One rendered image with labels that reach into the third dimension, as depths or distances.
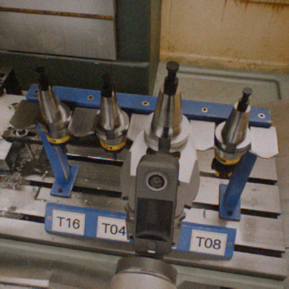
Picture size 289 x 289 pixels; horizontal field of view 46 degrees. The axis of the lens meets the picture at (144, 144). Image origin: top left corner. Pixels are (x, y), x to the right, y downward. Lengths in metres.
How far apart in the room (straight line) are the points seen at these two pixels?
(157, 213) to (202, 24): 1.32
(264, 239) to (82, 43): 0.88
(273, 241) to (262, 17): 1.02
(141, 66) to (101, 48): 0.16
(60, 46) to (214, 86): 0.76
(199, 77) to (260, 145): 1.14
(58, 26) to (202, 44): 0.71
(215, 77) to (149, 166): 1.40
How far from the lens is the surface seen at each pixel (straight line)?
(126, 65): 1.32
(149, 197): 0.37
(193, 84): 1.69
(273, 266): 0.87
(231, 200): 0.87
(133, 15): 1.22
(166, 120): 0.43
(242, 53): 1.72
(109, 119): 0.59
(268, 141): 0.64
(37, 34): 1.34
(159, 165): 0.35
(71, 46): 1.31
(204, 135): 0.61
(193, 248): 0.82
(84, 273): 0.97
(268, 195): 0.96
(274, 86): 1.77
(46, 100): 0.61
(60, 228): 0.85
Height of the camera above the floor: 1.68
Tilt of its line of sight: 51 degrees down
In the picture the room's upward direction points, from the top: straight up
